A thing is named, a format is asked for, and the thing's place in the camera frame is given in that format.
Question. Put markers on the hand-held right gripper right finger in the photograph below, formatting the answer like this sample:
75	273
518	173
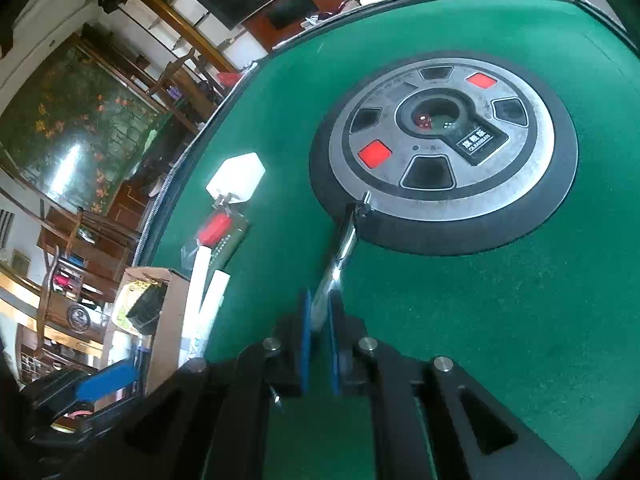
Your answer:
336	355

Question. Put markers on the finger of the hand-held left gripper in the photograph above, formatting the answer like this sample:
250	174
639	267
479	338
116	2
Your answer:
107	382

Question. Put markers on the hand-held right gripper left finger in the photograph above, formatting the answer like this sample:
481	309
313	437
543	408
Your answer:
306	345

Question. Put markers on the cardboard box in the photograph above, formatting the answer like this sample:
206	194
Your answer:
170	320

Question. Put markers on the silver pen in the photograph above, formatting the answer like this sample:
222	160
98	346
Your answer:
342	245

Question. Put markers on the round decorative plaque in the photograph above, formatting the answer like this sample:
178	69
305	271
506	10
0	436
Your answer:
79	317

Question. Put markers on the black plastic reel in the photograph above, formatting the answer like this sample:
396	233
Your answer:
145	307

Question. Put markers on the white tube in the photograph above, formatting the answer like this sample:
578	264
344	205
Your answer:
216	300
199	290

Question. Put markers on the dark wooden chairs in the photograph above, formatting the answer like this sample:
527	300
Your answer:
100	255

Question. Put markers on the red tool in clear pack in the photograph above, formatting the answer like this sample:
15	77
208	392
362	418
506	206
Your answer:
215	230

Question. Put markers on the white charger plug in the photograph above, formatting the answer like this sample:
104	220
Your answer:
237	175

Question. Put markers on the green topped side table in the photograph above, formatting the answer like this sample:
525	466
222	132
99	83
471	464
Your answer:
155	140

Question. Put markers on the round table control panel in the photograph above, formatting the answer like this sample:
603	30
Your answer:
525	170

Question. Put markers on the large floral wall painting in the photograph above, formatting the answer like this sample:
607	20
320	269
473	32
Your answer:
65	125

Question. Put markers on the wooden chair frame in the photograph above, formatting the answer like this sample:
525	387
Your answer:
192	80

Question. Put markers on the wooden wall shelf unit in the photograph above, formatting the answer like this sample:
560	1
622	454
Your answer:
175	17

